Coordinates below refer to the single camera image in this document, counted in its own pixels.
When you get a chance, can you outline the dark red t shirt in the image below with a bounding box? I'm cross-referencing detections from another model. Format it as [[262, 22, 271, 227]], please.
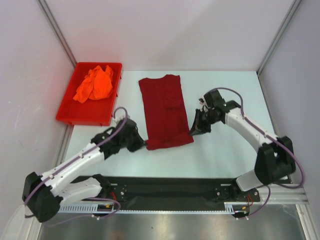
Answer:
[[138, 74, 194, 151]]

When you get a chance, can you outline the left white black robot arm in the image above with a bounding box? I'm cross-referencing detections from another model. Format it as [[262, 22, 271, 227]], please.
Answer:
[[22, 119, 146, 223]]

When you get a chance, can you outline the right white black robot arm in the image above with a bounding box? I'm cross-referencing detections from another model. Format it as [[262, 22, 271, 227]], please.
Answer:
[[189, 98, 296, 201]]

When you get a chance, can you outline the red plastic bin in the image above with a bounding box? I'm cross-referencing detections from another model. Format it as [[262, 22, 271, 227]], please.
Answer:
[[56, 62, 123, 126]]

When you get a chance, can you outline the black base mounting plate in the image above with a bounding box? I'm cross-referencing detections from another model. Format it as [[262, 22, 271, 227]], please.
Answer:
[[93, 174, 260, 206]]

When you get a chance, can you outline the orange t shirt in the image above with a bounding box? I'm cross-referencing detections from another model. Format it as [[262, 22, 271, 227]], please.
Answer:
[[72, 65, 114, 103]]

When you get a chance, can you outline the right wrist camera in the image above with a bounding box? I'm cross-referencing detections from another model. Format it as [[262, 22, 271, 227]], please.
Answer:
[[199, 89, 226, 112]]

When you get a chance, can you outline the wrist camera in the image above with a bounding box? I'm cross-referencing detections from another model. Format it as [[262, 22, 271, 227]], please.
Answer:
[[199, 89, 226, 112], [111, 115, 128, 128]]

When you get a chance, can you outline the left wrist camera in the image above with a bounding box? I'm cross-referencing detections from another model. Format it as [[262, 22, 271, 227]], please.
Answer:
[[111, 115, 128, 128]]

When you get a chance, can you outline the slotted grey cable duct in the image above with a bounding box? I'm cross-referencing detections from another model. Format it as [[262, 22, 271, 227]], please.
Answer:
[[58, 202, 249, 215]]

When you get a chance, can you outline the left corner aluminium post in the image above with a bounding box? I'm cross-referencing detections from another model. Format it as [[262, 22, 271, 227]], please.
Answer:
[[36, 0, 77, 68]]

